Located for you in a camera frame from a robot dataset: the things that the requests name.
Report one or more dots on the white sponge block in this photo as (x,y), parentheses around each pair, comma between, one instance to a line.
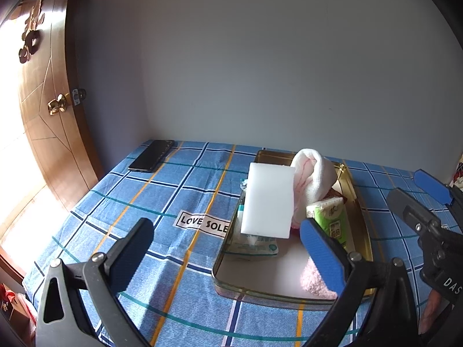
(267,198)

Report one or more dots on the wooden door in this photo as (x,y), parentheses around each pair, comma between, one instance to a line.
(54,151)

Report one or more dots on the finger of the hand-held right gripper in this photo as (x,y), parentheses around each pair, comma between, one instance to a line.
(432,186)
(412,211)

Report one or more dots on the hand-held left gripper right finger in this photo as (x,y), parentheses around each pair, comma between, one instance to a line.
(320,249)

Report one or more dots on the cotton swab packet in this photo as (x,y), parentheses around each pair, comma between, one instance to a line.
(253,247)

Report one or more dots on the black smartphone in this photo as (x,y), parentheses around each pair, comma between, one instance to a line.
(152,155)

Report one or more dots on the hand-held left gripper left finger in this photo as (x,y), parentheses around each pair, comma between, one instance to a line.
(134,249)

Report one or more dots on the dark door ornament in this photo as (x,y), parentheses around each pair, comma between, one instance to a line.
(32,32)

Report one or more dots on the brass door knob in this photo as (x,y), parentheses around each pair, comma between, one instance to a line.
(58,104)

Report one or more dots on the person's right hand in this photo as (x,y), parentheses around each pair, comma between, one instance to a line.
(434,311)

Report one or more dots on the door latch plate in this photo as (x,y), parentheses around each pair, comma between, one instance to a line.
(77,95)

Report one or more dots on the pink fluffy sock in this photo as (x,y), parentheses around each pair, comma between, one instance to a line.
(314,280)
(316,177)

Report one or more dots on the plaid blanket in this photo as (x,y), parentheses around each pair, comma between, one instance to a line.
(458,173)

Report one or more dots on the blue plaid bed sheet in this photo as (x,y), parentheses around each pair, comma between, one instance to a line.
(162,195)

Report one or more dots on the gold metal tin box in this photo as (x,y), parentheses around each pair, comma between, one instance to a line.
(267,271)

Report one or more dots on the green tissue packet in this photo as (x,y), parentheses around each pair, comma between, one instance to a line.
(331,220)

